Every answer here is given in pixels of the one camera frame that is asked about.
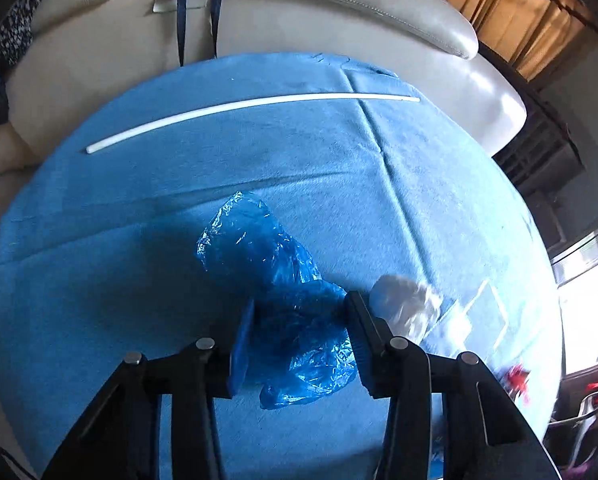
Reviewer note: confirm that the white paper ball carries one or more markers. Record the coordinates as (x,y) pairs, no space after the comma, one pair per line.
(406,307)

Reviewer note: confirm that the black white patterned cloth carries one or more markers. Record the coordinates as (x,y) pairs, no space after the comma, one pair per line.
(15,20)

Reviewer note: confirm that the black slatted cabinet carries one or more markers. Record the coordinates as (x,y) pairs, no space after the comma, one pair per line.
(539,150)

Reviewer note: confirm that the white plastic tube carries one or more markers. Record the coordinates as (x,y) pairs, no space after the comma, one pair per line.
(239,108)

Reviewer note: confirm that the orange curtain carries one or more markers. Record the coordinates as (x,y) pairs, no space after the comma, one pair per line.
(516,7)

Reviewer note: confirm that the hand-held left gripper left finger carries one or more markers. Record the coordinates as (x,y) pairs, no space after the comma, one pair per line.
(240,345)

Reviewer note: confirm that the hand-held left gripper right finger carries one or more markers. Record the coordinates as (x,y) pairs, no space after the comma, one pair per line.
(363,355)

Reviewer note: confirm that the blue tablecloth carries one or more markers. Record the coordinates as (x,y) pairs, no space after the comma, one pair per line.
(259,210)

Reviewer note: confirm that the blue plastic bag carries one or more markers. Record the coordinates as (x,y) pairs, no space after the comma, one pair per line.
(279,305)

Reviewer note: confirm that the clear plastic wrapper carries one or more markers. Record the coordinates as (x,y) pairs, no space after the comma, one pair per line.
(471,315)

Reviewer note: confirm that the cream leather sofa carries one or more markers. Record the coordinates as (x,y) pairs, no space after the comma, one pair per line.
(259,20)

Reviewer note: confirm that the red white wrapper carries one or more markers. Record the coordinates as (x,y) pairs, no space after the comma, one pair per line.
(518,382)

